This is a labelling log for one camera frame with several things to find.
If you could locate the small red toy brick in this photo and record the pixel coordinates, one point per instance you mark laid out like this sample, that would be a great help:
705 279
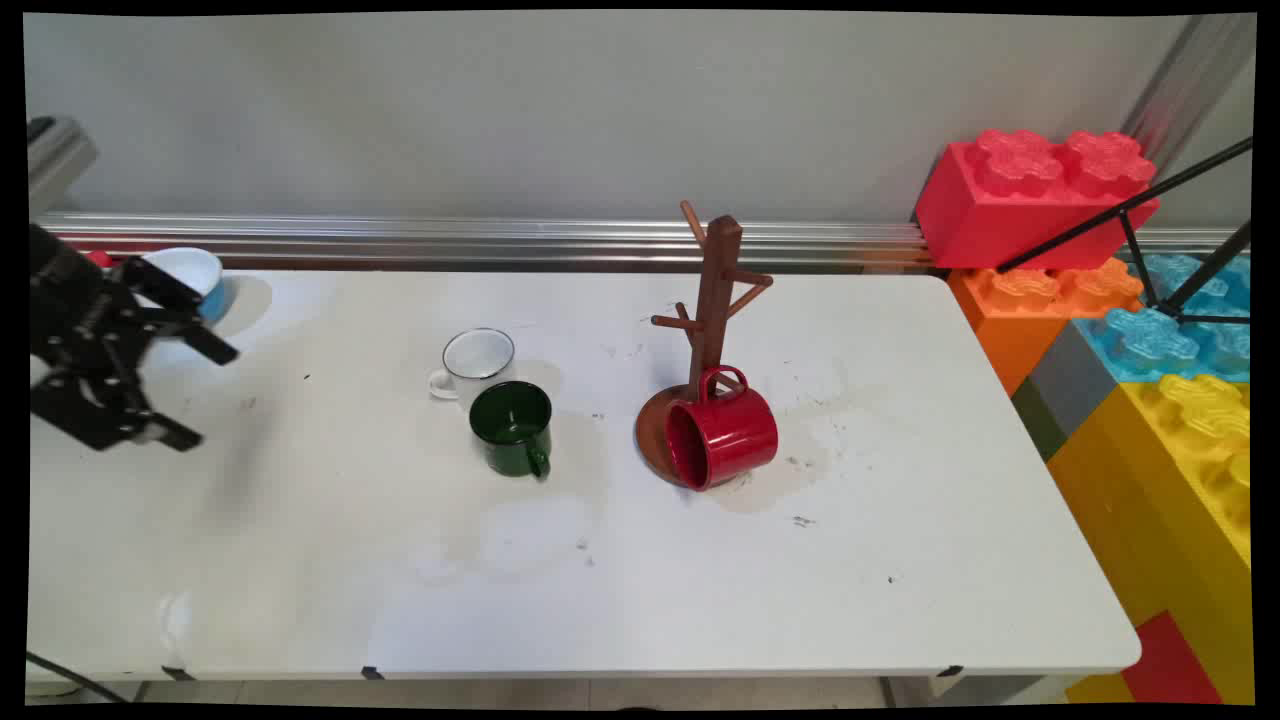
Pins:
1170 665

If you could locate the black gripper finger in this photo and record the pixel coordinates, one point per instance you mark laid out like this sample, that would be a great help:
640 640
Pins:
160 285
95 420

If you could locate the green enamel mug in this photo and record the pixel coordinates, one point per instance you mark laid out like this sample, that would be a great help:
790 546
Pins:
510 425

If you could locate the red speckled enamel mug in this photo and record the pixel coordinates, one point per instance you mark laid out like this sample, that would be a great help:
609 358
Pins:
735 435

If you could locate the long aluminium rail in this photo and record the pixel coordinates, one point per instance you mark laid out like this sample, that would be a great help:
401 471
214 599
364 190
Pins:
450 240

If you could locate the grey giant toy brick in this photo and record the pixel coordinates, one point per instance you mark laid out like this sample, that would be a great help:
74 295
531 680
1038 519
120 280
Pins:
1070 385

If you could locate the white enamel mug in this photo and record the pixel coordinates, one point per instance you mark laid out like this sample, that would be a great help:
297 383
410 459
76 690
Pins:
478 358

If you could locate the dark green giant toy brick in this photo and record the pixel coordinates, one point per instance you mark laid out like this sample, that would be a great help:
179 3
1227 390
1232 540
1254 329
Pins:
1040 425

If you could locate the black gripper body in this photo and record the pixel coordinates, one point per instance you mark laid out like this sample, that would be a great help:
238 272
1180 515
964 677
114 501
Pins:
70 285

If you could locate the black tripod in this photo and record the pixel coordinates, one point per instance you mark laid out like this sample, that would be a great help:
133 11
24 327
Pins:
1135 240

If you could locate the red giant toy brick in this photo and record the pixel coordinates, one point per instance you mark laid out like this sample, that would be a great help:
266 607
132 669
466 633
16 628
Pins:
1000 205

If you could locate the orange giant toy brick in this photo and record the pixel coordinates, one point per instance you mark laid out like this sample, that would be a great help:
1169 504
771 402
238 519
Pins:
1010 320

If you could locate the brown wooden mug tree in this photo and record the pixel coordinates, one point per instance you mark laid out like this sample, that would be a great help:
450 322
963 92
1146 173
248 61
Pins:
715 300

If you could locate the blue bowl with white inside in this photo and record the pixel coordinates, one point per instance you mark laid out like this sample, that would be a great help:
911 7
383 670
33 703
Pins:
190 268

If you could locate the yellow giant toy brick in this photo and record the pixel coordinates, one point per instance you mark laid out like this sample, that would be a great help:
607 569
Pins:
1160 480

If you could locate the light blue giant toy brick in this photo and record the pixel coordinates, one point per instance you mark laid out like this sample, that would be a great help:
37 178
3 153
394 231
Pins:
1150 345

